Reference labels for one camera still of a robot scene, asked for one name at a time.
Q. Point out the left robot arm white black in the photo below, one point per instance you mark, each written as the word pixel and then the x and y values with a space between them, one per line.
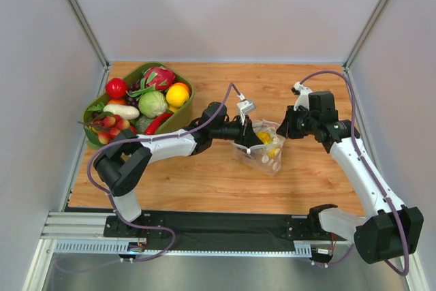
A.
pixel 121 164

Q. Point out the fake red cherry bunch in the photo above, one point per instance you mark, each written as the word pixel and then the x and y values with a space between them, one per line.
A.
pixel 106 129

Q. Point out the fake white radish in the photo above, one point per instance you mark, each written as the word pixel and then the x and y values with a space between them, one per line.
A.
pixel 124 111

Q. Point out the fake red apple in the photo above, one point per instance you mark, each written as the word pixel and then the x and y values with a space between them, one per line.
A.
pixel 116 88

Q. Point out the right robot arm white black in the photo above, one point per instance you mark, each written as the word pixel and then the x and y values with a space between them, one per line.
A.
pixel 389 228

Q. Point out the fake broccoli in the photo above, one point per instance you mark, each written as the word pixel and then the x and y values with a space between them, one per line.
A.
pixel 142 123

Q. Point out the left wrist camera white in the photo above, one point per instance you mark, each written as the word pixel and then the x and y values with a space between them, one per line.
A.
pixel 245 107

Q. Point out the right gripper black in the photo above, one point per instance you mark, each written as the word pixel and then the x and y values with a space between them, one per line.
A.
pixel 293 123

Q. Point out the fake yellow lemon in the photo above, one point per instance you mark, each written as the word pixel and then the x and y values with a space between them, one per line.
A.
pixel 177 96

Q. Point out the fake yellow banana bunch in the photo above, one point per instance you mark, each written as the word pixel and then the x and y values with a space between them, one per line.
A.
pixel 266 138

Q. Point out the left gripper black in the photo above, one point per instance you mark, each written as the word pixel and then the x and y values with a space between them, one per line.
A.
pixel 246 133

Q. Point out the fake dark grapes in bin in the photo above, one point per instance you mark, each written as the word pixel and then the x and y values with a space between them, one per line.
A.
pixel 131 99

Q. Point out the fake red chili pepper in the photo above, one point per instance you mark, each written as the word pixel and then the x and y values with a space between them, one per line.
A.
pixel 154 126

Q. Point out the fake small orange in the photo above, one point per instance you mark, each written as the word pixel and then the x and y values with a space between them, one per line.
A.
pixel 121 101

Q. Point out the fake green cabbage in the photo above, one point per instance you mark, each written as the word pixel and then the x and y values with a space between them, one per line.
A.
pixel 152 104

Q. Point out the clear zip top bag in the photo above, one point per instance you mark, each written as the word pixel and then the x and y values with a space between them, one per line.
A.
pixel 257 157

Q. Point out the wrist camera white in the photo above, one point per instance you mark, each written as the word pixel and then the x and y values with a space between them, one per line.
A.
pixel 302 92
pixel 245 107

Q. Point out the black base mat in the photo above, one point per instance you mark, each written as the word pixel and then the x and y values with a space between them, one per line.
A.
pixel 200 231

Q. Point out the fake orange persimmon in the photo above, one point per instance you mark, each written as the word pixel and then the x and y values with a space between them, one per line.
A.
pixel 181 84

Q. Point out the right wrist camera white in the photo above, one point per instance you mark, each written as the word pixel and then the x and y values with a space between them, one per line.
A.
pixel 302 92

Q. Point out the fake pink dragon fruit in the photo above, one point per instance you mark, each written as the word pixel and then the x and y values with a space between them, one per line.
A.
pixel 158 78

